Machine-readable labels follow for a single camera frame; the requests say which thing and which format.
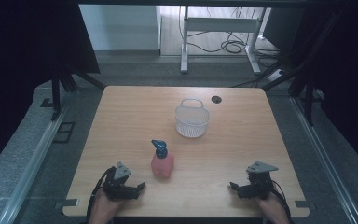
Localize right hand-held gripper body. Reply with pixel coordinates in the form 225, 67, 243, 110
238, 161, 280, 201

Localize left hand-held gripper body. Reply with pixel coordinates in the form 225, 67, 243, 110
102, 161, 139, 202

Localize person's right hand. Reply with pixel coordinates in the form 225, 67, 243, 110
255, 191, 291, 224

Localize person's left hand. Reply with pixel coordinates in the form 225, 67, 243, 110
88, 188, 126, 224

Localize pink bottle with blue pump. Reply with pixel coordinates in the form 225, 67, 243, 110
150, 139, 175, 179

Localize black floor plate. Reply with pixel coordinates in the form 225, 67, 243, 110
52, 121, 76, 145

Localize white plastic mesh basket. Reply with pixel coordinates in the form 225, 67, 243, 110
174, 98, 211, 139

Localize black metal stand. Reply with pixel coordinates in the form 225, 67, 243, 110
49, 60, 107, 122
260, 8, 348, 127

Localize white power strip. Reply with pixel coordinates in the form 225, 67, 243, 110
267, 68, 285, 83

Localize black curtain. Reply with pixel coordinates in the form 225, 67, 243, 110
0, 0, 101, 180
262, 6, 358, 180

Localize white cabinet panel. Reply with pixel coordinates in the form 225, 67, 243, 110
78, 4, 162, 52

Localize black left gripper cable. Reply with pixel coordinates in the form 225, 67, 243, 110
86, 166, 117, 222

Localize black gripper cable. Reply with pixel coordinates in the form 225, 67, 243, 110
86, 166, 117, 222
271, 179, 295, 224

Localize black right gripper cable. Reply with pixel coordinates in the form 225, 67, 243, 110
271, 179, 295, 224

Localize aluminium frame rail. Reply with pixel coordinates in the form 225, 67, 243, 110
290, 96, 358, 224
0, 94, 73, 224

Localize black floor cables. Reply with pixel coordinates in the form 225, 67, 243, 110
186, 6, 282, 68

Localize white metal desk frame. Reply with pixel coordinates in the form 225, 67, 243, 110
180, 5, 267, 76

